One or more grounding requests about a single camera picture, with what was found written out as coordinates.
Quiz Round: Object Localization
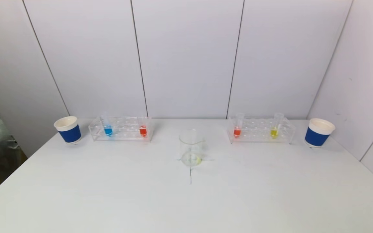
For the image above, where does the test tube with yellow pigment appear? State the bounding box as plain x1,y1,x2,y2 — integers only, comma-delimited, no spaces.
270,113,284,139

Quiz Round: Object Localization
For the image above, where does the clear glass beaker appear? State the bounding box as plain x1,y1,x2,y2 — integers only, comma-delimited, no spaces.
179,129,205,167

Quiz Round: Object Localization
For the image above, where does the test tube with red liquid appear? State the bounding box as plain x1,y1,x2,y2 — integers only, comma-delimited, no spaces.
139,114,148,138
233,113,245,139

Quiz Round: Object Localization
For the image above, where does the clear acrylic test tube rack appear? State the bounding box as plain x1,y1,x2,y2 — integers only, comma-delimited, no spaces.
88,116,154,142
227,117,296,144

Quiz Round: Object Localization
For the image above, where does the test tube with blue liquid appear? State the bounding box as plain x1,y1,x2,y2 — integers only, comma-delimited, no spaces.
101,113,113,137

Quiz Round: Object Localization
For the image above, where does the white paper cup blue sleeve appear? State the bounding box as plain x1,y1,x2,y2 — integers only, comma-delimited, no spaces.
54,116,82,144
304,118,336,148

